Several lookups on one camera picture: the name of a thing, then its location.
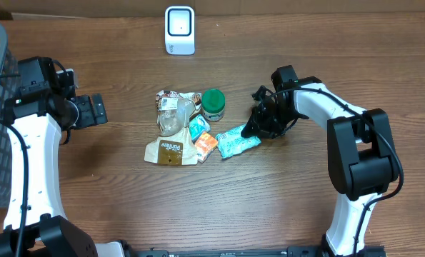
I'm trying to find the orange snack package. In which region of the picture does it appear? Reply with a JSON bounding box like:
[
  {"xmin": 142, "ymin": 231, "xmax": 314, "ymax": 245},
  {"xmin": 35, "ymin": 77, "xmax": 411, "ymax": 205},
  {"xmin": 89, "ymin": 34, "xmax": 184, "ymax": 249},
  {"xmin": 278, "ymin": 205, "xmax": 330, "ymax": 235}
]
[{"xmin": 194, "ymin": 132, "xmax": 219, "ymax": 163}]

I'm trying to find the green lidded jar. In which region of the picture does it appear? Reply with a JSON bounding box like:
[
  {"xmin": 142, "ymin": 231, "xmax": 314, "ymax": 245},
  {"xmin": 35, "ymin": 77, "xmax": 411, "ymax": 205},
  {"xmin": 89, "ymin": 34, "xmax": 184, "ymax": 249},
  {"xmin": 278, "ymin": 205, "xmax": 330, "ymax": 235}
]
[{"xmin": 201, "ymin": 89, "xmax": 226, "ymax": 121}]

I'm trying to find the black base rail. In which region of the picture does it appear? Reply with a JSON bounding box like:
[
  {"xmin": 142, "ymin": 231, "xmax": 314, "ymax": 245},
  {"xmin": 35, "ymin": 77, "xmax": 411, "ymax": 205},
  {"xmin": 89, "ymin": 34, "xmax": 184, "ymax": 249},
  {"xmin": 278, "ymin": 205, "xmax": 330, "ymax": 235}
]
[{"xmin": 133, "ymin": 245, "xmax": 387, "ymax": 257}]

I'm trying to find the brown white snack pouch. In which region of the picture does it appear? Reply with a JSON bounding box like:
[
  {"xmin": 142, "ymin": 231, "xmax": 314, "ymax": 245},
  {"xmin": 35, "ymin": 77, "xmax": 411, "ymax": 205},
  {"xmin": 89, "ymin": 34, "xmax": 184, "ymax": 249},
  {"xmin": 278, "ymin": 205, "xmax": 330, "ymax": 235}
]
[{"xmin": 144, "ymin": 90, "xmax": 201, "ymax": 166}]

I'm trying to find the teal white small packet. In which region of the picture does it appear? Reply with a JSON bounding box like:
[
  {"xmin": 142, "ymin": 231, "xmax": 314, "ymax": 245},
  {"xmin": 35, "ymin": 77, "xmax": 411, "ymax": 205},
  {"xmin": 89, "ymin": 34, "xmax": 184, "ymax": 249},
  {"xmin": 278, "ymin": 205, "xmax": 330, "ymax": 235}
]
[{"xmin": 189, "ymin": 114, "xmax": 211, "ymax": 142}]

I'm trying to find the brown cardboard backboard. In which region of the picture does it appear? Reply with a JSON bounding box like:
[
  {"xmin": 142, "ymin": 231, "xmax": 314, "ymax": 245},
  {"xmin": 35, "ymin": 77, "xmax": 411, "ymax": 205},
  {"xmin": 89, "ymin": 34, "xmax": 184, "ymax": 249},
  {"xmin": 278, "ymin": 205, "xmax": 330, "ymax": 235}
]
[{"xmin": 0, "ymin": 0, "xmax": 425, "ymax": 19}]

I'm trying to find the white barcode scanner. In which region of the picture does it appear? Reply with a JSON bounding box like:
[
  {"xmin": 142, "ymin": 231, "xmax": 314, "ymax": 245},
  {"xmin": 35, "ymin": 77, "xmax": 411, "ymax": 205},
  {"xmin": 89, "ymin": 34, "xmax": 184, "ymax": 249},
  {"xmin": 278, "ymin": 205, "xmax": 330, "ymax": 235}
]
[{"xmin": 164, "ymin": 6, "xmax": 196, "ymax": 56}]

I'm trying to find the teal white tissue pack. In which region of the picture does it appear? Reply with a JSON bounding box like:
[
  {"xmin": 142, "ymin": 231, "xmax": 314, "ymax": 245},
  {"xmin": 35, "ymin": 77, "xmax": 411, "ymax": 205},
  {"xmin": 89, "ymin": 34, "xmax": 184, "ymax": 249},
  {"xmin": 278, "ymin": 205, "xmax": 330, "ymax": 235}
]
[{"xmin": 216, "ymin": 125, "xmax": 261, "ymax": 159}]

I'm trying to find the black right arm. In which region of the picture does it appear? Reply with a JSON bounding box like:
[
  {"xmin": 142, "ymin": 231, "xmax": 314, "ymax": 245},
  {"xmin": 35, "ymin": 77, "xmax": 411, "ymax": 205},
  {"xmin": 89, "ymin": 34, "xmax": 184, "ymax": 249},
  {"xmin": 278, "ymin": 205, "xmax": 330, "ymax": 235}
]
[{"xmin": 241, "ymin": 65, "xmax": 404, "ymax": 256}]

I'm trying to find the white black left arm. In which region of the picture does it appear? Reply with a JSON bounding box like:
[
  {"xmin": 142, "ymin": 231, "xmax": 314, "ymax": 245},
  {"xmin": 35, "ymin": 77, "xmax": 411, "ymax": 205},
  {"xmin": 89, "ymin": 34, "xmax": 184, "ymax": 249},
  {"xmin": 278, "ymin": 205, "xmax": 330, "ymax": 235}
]
[{"xmin": 0, "ymin": 69, "xmax": 131, "ymax": 256}]

